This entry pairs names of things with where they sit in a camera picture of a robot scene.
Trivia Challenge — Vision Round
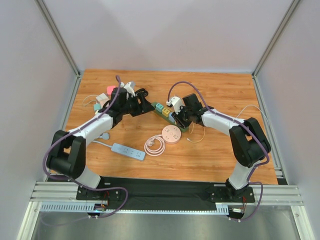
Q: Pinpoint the green power strip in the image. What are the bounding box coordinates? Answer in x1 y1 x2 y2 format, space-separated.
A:
151 102 178 126

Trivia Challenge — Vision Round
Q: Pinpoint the yellow usb cable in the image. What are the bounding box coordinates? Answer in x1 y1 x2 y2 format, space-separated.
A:
186 123 206 144

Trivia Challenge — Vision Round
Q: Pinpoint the pink charger plug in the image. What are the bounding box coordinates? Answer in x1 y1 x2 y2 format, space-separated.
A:
106 85 116 96

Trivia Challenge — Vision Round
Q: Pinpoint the beige patterned cube charger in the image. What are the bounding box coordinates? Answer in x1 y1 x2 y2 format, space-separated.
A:
99 98 109 107

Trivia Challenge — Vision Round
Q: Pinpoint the pink round power strip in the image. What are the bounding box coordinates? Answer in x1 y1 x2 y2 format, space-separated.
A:
144 125 182 157

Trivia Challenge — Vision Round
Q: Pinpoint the light blue small charger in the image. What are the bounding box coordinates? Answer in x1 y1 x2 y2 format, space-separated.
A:
93 103 101 111

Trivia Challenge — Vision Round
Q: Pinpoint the light blue power strip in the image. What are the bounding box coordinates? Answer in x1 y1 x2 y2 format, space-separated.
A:
92 132 146 161

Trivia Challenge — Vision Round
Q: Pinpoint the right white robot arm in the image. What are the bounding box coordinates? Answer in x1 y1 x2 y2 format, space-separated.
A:
166 93 271 195

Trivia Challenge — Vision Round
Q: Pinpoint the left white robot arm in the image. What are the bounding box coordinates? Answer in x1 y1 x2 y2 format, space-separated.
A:
43 87 155 189

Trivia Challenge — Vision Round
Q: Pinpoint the teal charger plug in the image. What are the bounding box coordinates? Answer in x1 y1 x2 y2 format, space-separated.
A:
155 103 164 113

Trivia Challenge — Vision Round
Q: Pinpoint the blue charger plug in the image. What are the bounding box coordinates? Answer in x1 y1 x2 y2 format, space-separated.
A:
168 112 176 124

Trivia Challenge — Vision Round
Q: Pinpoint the yellow charger plug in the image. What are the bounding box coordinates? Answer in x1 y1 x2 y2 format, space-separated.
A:
162 107 171 118

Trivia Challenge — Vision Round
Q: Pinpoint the black base mat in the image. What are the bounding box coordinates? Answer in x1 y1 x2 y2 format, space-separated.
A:
47 174 256 211

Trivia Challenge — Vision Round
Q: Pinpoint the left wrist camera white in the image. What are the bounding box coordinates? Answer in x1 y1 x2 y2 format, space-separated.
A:
120 81 136 98

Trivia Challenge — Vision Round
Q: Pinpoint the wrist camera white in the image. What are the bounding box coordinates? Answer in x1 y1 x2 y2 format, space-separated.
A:
120 81 136 98
166 96 185 115

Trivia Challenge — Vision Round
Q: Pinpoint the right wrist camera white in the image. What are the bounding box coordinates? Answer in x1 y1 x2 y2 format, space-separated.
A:
166 96 185 115

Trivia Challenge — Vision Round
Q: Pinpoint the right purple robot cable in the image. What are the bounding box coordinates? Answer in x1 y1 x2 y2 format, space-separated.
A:
167 80 270 223

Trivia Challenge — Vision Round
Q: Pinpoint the grey slotted cable duct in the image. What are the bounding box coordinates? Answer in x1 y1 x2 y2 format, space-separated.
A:
39 201 244 215

